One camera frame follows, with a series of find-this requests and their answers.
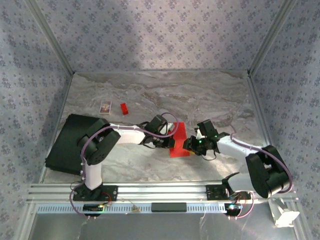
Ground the red cloth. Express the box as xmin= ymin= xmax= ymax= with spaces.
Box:
xmin=169 ymin=121 xmax=192 ymax=159

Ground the black rectangular bar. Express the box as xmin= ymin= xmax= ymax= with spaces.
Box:
xmin=151 ymin=202 xmax=188 ymax=213

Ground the purple card box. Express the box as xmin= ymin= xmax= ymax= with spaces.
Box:
xmin=99 ymin=100 xmax=113 ymax=115

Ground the black mat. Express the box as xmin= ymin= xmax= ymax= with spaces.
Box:
xmin=44 ymin=113 xmax=111 ymax=176

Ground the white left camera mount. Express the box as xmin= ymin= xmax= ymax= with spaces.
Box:
xmin=163 ymin=121 xmax=177 ymax=133

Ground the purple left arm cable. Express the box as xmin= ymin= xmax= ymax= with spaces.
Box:
xmin=69 ymin=112 xmax=179 ymax=221

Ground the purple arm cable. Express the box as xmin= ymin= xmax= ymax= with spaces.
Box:
xmin=228 ymin=123 xmax=293 ymax=221
xmin=69 ymin=112 xmax=179 ymax=221

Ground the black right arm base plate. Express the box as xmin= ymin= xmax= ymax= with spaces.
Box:
xmin=205 ymin=184 xmax=252 ymax=201

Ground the aluminium mounting rail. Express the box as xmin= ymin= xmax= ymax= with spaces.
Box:
xmin=26 ymin=182 xmax=300 ymax=205

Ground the slotted grey cable duct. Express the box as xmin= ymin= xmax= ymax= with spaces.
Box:
xmin=36 ymin=202 xmax=230 ymax=215

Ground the aluminium side rail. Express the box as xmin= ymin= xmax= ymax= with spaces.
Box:
xmin=38 ymin=72 xmax=76 ymax=185
xmin=246 ymin=71 xmax=286 ymax=182

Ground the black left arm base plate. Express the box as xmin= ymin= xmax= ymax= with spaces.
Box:
xmin=72 ymin=185 xmax=119 ymax=202

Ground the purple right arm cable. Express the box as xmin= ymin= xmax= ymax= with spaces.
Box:
xmin=228 ymin=123 xmax=293 ymax=221

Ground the white plastic bracket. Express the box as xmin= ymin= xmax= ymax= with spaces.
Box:
xmin=267 ymin=197 xmax=301 ymax=228

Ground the aluminium frame post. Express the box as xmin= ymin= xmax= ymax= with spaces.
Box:
xmin=247 ymin=0 xmax=300 ymax=76
xmin=24 ymin=0 xmax=76 ymax=76

